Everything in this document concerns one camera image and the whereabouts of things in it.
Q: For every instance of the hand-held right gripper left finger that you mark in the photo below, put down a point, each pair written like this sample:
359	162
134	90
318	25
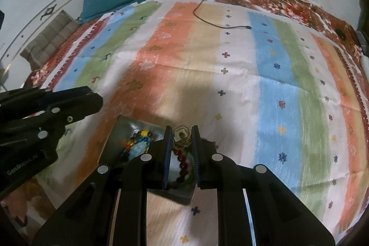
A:
167	158

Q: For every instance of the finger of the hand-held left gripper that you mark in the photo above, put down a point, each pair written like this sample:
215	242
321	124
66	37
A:
63	93
83	107

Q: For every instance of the dark furniture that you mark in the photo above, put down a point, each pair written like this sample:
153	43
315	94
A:
363	18

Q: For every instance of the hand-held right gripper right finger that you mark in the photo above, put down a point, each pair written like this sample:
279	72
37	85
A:
196	158

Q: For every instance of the black wall hook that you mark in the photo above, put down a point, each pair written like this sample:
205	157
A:
48	12

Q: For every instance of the striped folded cloth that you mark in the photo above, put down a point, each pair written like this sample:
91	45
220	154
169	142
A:
49	41

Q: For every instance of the metal tin box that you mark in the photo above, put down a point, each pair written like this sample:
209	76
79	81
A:
126	130

